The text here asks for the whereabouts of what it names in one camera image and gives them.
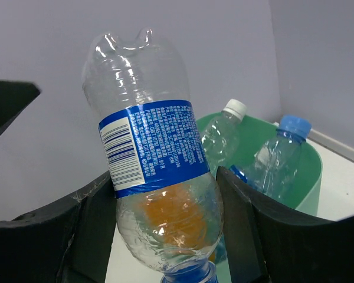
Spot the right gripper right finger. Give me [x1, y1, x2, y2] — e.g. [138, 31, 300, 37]
[217, 167, 354, 282]

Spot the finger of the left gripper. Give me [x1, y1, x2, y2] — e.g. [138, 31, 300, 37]
[0, 80, 41, 135]

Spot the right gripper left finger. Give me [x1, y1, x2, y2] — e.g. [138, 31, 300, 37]
[0, 173, 116, 282]

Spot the blue cap crushed bottle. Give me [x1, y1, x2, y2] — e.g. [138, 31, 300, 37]
[244, 115, 312, 203]

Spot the small blue label bottle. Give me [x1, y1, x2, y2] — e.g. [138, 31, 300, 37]
[83, 28, 224, 282]

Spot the clear bottle white cap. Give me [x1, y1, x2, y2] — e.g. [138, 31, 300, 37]
[201, 98, 247, 176]

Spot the green plastic bin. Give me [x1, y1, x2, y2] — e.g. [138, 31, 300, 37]
[226, 116, 323, 216]

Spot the metal back frame rail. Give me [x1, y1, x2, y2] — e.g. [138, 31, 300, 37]
[273, 120, 354, 169]

